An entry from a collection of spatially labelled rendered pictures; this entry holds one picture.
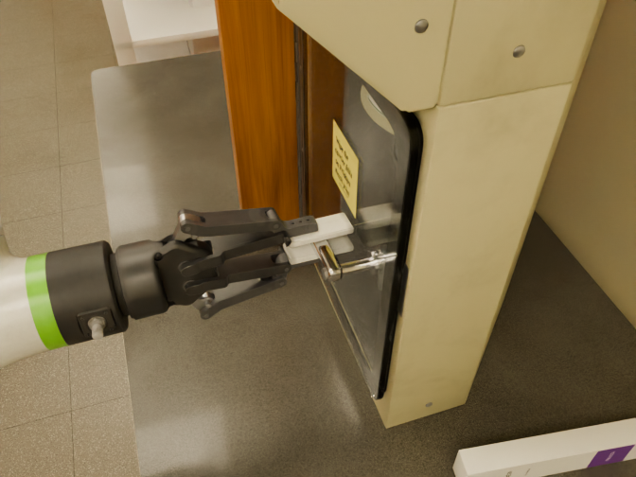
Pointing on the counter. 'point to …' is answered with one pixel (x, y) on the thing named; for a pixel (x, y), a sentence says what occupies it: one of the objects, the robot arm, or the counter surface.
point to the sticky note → (344, 167)
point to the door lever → (331, 268)
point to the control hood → (382, 42)
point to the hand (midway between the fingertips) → (317, 238)
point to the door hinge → (297, 109)
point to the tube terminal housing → (480, 186)
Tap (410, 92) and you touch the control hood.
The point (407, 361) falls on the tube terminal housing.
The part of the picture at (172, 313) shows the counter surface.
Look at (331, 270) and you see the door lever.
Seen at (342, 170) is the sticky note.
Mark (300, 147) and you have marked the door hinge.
